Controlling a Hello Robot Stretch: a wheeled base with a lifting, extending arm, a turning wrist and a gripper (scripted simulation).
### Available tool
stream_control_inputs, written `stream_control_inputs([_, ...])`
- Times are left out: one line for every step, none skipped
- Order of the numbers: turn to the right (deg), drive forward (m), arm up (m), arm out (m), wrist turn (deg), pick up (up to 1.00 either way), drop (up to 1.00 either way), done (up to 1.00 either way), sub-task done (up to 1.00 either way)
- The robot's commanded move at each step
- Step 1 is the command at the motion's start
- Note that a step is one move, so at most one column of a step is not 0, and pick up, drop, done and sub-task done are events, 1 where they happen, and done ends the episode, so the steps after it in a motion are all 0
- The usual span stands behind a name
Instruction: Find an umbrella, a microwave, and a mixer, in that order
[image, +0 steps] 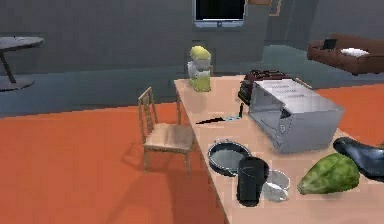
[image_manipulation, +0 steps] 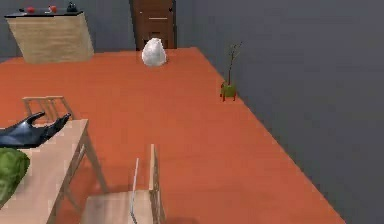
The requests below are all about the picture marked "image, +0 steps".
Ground grey microwave oven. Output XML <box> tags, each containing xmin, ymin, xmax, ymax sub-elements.
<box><xmin>248</xmin><ymin>78</ymin><xmax>346</xmax><ymax>155</ymax></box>

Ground black kitchen knife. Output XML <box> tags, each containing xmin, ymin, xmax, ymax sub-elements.
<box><xmin>195</xmin><ymin>116</ymin><xmax>225</xmax><ymax>126</ymax></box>

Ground light wooden dining table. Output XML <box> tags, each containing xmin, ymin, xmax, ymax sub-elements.
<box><xmin>173</xmin><ymin>74</ymin><xmax>384</xmax><ymax>224</ymax></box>

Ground light wooden chair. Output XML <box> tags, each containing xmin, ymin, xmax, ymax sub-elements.
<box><xmin>137</xmin><ymin>86</ymin><xmax>197</xmax><ymax>178</ymax></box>

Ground dark round pan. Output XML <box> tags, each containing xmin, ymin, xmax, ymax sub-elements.
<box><xmin>207</xmin><ymin>138</ymin><xmax>253</xmax><ymax>177</ymax></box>

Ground black cylindrical cup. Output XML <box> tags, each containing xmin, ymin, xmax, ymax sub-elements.
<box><xmin>236</xmin><ymin>156</ymin><xmax>270</xmax><ymax>208</ymax></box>

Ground clear glass bowl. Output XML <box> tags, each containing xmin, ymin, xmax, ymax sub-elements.
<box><xmin>261</xmin><ymin>169</ymin><xmax>291</xmax><ymax>203</ymax></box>

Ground wooden framed picture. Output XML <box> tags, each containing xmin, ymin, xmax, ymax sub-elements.
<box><xmin>268</xmin><ymin>0</ymin><xmax>284</xmax><ymax>17</ymax></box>

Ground green lettuce head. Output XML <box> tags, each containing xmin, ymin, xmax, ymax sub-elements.
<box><xmin>297</xmin><ymin>152</ymin><xmax>361</xmax><ymax>196</ymax></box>

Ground black laptop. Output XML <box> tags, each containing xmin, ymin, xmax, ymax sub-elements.
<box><xmin>322</xmin><ymin>38</ymin><xmax>338</xmax><ymax>51</ymax></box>

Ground brown sofa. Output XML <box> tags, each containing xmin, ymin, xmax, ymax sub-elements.
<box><xmin>306</xmin><ymin>32</ymin><xmax>384</xmax><ymax>76</ymax></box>

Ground white pillow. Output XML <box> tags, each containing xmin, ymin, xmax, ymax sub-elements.
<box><xmin>340</xmin><ymin>47</ymin><xmax>371</xmax><ymax>58</ymax></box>

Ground grey wall television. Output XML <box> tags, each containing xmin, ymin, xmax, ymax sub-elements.
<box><xmin>193</xmin><ymin>0</ymin><xmax>247</xmax><ymax>29</ymax></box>

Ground grey round pedestal table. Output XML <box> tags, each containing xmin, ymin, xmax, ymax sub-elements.
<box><xmin>0</xmin><ymin>35</ymin><xmax>45</xmax><ymax>92</ymax></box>

